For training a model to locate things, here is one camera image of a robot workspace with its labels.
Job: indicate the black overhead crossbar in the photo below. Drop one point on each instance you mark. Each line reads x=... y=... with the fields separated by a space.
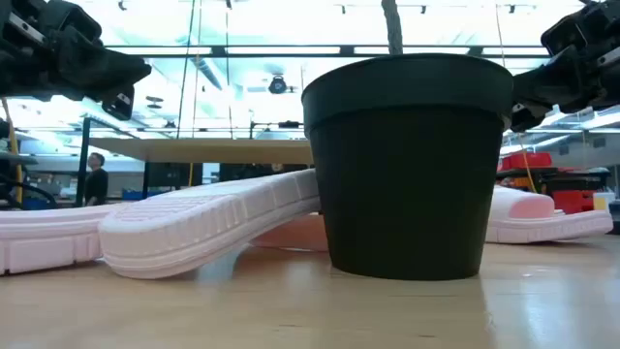
x=290 y=50

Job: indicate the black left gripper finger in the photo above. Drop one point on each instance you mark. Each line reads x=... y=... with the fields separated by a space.
x=120 y=104
x=106 y=72

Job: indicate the blue storage bins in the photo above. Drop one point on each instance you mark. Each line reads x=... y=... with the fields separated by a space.
x=140 y=195

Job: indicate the black round hanging lamp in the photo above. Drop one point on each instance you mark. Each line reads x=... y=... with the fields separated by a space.
x=277 y=85

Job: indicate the red storage bin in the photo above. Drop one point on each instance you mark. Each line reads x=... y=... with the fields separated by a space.
x=528 y=161

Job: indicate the pale yellow container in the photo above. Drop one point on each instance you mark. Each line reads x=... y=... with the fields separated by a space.
x=604 y=201

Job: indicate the long wooden workbench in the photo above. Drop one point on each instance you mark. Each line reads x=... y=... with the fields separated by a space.
x=203 y=150

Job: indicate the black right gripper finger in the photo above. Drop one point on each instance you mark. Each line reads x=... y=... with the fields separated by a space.
x=557 y=85
x=525 y=117

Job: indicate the red crate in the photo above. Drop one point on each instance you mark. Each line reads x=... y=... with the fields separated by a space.
x=574 y=201

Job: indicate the green plant in black pot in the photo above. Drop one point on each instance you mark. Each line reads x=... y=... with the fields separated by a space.
x=407 y=169

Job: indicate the person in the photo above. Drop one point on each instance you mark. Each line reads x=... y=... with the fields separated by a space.
x=97 y=184

